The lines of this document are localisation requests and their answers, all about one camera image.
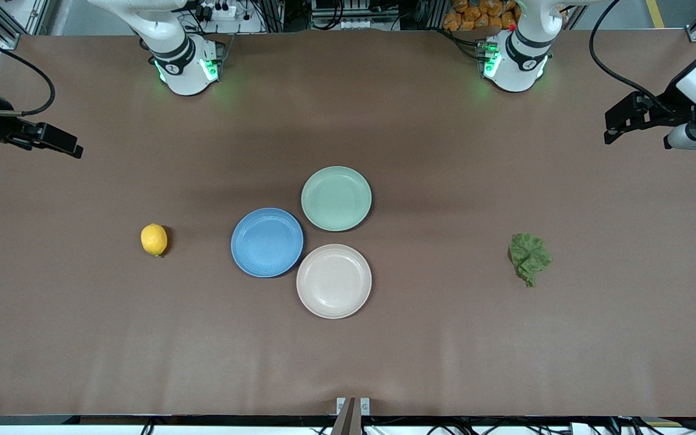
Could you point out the yellow lemon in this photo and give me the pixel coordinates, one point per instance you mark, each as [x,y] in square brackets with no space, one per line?
[154,240]

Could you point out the beige round plate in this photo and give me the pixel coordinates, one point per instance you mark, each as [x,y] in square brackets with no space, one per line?
[334,281]

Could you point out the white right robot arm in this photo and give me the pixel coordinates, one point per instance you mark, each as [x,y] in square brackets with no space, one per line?
[179,54]

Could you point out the blue round plate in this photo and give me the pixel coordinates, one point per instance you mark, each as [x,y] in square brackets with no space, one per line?
[267,243]

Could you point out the aluminium camera mount post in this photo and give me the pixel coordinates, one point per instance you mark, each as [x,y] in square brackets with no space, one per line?
[345,420]

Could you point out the green round plate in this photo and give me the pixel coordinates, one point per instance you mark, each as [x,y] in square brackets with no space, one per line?
[336,199]

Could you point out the silver corner bracket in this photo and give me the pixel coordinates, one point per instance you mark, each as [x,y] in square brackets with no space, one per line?
[341,406]
[365,406]

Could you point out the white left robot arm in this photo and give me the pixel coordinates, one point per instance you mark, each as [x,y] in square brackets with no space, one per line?
[520,54]

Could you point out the aluminium frame with black slots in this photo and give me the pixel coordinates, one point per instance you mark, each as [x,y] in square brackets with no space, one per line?
[6,27]

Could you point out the white power strip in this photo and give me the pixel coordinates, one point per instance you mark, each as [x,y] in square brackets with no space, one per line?
[221,9]

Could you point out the orange snack bags pile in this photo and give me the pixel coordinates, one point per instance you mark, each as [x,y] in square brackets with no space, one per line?
[481,15]

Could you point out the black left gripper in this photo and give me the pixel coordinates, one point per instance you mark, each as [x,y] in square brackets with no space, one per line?
[674,109]

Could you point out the silver electronics rack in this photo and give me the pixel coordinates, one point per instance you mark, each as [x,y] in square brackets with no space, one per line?
[354,15]

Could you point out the green lettuce leaf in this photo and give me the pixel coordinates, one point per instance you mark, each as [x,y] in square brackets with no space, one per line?
[529,257]

